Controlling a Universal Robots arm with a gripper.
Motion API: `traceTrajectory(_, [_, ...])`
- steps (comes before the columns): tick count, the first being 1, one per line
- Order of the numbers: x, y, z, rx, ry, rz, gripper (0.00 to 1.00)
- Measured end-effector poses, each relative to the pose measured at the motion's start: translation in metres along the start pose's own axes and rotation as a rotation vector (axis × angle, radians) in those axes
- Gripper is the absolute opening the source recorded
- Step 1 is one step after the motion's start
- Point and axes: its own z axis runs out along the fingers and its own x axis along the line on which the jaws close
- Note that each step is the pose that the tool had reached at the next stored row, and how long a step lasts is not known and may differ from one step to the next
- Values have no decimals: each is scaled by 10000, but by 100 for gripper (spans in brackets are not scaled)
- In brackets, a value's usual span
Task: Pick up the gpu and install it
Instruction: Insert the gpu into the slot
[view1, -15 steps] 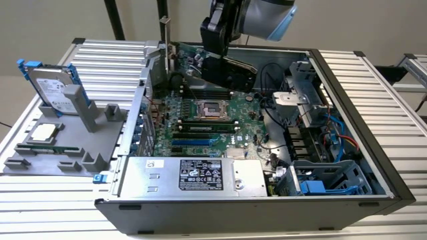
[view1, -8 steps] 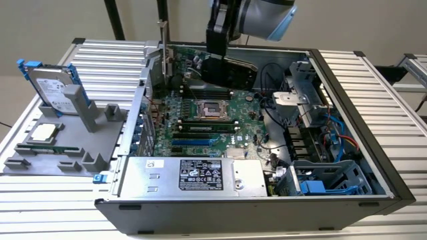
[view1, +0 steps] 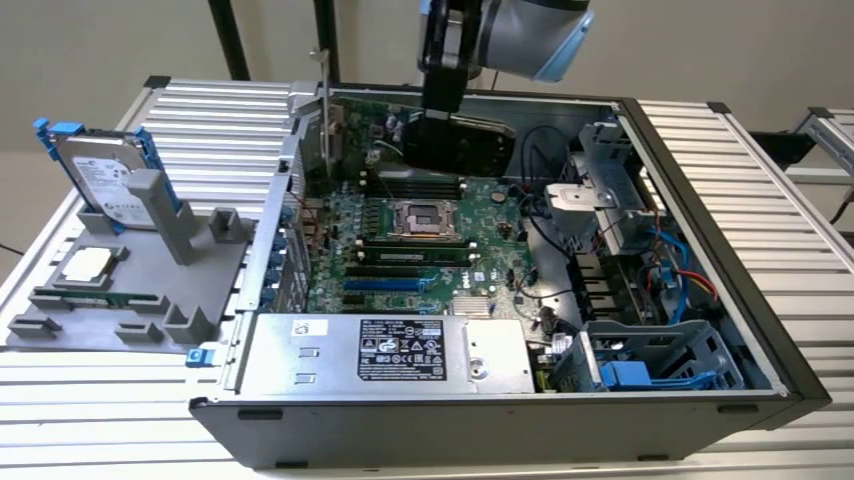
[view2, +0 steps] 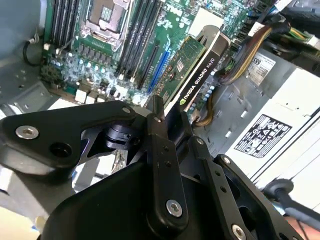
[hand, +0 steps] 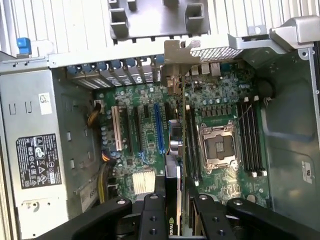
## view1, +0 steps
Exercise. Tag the black table bracket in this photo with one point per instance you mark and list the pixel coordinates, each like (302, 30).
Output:
(781, 147)

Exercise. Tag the open grey PC case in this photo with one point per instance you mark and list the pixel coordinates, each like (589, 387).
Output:
(468, 435)

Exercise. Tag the silver CPU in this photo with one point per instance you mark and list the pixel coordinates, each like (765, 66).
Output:
(90, 265)

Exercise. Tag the hard disk in blue carrier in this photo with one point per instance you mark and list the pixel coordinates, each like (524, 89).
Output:
(101, 175)

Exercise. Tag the grey parts rack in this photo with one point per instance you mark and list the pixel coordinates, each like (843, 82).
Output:
(87, 325)

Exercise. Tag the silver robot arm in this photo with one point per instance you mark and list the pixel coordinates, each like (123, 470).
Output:
(521, 35)

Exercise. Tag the silver power supply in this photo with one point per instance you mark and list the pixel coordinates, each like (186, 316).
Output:
(334, 360)

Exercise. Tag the small blue case clip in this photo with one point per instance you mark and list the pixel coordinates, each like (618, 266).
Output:
(197, 356)

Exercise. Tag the black stand pole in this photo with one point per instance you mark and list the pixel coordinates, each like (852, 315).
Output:
(234, 50)
(329, 25)

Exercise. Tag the CPU socket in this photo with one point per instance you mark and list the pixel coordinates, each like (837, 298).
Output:
(444, 220)

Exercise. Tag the blue expansion slot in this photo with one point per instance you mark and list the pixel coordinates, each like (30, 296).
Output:
(388, 286)

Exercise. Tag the RAM stick with white label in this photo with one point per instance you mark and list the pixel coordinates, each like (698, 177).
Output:
(404, 256)

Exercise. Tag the green motherboard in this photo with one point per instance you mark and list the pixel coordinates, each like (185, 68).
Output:
(494, 235)

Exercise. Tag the green graphics card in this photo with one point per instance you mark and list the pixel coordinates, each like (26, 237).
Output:
(461, 150)

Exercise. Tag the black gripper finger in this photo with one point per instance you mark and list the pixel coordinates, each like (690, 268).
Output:
(444, 92)

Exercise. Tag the silver finned heatsink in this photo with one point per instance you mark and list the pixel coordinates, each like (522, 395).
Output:
(474, 305)

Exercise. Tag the grey disk bay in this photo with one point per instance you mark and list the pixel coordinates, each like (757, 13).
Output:
(668, 337)

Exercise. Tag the black table corner cap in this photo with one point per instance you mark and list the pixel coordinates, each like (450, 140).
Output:
(720, 107)
(158, 82)

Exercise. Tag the round coin cell battery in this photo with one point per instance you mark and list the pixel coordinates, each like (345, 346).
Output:
(498, 194)

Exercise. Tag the blue disk bay latch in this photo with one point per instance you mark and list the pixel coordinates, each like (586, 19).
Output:
(624, 375)

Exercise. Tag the green RAM stick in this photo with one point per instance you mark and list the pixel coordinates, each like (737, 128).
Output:
(134, 298)

